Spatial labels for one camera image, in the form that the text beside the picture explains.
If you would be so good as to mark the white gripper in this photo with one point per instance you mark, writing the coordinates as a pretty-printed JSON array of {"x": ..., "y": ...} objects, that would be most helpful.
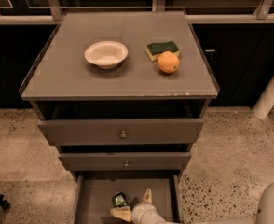
[{"x": 141, "y": 211}]

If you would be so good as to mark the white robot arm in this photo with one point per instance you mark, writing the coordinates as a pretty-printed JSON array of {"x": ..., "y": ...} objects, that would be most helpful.
[{"x": 264, "y": 215}]

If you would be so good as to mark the grey bottom drawer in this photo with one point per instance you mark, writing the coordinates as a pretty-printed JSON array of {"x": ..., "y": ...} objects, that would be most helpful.
[{"x": 95, "y": 195}]

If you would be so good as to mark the grey drawer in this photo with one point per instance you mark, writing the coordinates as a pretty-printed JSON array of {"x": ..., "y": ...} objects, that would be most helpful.
[
  {"x": 125, "y": 161},
  {"x": 95, "y": 195},
  {"x": 66, "y": 132}
]

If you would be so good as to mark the grey middle drawer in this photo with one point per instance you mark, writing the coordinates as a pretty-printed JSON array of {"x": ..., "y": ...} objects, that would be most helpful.
[{"x": 125, "y": 161}]

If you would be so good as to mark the grey top drawer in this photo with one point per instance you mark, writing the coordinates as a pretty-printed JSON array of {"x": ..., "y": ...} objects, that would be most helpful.
[{"x": 66, "y": 132}]

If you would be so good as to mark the grey drawer cabinet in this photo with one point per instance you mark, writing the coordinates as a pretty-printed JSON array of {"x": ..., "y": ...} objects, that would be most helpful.
[{"x": 63, "y": 85}]

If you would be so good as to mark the orange fruit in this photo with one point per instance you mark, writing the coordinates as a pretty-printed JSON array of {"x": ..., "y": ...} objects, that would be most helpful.
[{"x": 168, "y": 62}]

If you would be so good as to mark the white bowl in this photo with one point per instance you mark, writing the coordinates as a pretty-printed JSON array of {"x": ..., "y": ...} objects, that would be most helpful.
[{"x": 106, "y": 54}]

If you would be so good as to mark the green yellow sponge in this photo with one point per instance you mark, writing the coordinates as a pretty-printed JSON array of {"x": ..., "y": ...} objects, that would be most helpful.
[{"x": 154, "y": 50}]

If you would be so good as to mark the white pillar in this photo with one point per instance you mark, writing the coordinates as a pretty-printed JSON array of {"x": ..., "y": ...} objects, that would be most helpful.
[{"x": 265, "y": 102}]

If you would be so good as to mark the metal window railing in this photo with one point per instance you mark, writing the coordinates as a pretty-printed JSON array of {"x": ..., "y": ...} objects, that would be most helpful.
[{"x": 196, "y": 11}]

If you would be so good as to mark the dark cabinet handle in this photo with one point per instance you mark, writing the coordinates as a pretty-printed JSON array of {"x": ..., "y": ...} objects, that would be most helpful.
[{"x": 209, "y": 50}]

